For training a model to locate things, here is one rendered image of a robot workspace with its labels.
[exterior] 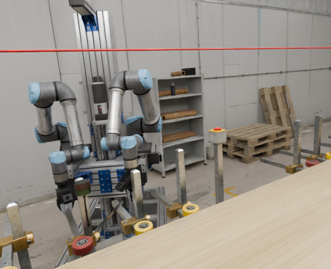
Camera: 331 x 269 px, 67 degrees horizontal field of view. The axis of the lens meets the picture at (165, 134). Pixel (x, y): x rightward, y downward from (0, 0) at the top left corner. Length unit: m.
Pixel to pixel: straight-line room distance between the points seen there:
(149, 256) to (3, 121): 3.01
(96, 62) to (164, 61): 2.44
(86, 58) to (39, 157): 2.09
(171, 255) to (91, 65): 1.49
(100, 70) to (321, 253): 1.70
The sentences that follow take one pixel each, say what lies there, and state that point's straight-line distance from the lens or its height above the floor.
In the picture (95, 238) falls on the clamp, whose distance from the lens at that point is 1.23.
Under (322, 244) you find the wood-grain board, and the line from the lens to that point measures 1.12.
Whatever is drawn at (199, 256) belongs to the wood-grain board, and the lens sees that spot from 0.98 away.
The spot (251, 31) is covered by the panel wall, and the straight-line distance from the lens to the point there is 5.81.
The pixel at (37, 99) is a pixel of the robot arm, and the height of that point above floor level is 1.46.
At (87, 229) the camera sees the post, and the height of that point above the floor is 0.91.
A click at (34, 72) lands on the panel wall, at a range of 3.70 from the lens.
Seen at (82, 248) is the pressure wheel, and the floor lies 0.90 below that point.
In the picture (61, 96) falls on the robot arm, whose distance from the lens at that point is 1.59.
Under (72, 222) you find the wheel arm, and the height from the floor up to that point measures 0.86.
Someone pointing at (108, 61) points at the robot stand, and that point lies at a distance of 2.00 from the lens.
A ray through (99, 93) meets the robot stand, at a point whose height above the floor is 1.45.
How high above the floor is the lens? 1.51
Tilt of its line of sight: 12 degrees down
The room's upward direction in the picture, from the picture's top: 4 degrees counter-clockwise
